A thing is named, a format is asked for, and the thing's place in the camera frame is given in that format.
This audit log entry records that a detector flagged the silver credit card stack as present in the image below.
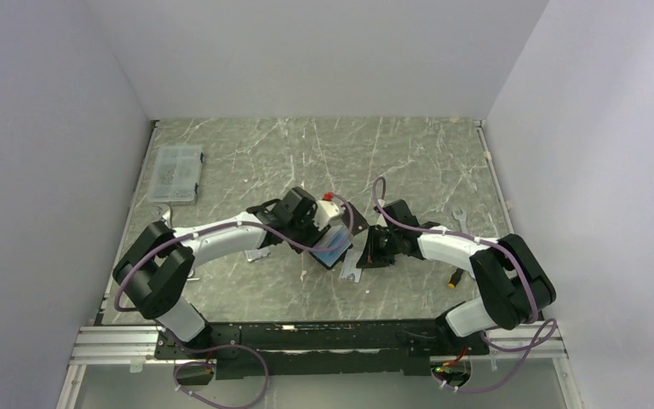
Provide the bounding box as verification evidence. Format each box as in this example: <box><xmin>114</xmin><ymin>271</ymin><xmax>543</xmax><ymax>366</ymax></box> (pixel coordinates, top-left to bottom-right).
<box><xmin>244</xmin><ymin>248</ymin><xmax>271</xmax><ymax>263</ymax></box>

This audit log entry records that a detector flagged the black leather card holder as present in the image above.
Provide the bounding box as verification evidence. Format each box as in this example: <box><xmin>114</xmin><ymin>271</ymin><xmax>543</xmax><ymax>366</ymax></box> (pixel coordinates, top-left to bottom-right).
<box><xmin>310</xmin><ymin>226</ymin><xmax>353</xmax><ymax>270</ymax></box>

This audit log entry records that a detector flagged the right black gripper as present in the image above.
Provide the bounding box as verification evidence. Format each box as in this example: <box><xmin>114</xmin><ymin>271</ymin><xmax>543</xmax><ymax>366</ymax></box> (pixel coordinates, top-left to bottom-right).
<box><xmin>358</xmin><ymin>225</ymin><xmax>401</xmax><ymax>269</ymax></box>

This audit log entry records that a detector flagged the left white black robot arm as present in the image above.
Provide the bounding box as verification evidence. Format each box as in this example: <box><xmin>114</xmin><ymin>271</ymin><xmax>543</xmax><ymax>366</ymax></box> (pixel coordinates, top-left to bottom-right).
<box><xmin>112</xmin><ymin>187</ymin><xmax>345</xmax><ymax>358</ymax></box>

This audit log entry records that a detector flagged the black flat card sleeve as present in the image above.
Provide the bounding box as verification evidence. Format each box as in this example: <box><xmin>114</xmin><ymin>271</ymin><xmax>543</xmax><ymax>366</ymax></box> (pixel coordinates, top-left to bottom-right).
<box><xmin>342</xmin><ymin>202</ymin><xmax>369</xmax><ymax>236</ymax></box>

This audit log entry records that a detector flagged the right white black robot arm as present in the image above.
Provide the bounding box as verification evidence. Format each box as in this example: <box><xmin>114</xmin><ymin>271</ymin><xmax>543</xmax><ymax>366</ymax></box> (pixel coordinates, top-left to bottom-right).
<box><xmin>358</xmin><ymin>199</ymin><xmax>557</xmax><ymax>354</ymax></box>

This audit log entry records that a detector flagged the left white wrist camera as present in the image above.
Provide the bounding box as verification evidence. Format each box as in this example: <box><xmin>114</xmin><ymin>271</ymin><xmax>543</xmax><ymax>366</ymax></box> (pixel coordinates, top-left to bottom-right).
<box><xmin>313</xmin><ymin>192</ymin><xmax>343</xmax><ymax>230</ymax></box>

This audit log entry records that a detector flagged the clear plastic screw box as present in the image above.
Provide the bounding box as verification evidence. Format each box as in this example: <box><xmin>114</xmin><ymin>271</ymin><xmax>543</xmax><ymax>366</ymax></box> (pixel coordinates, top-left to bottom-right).
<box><xmin>146</xmin><ymin>145</ymin><xmax>205</xmax><ymax>205</ymax></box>

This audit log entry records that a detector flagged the aluminium frame rail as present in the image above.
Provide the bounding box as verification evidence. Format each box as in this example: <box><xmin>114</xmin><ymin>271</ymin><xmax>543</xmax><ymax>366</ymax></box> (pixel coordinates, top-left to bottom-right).
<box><xmin>71</xmin><ymin>322</ymin><xmax>568</xmax><ymax>366</ymax></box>

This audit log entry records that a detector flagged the yellow tipped black tool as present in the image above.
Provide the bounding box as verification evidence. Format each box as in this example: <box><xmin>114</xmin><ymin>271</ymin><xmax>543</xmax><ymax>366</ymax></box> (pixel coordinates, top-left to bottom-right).
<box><xmin>448</xmin><ymin>268</ymin><xmax>464</xmax><ymax>289</ymax></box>

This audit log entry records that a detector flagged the silver wrench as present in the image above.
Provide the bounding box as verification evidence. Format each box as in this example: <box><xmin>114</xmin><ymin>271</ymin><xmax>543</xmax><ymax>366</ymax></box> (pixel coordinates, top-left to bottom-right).
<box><xmin>452</xmin><ymin>209</ymin><xmax>469</xmax><ymax>233</ymax></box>

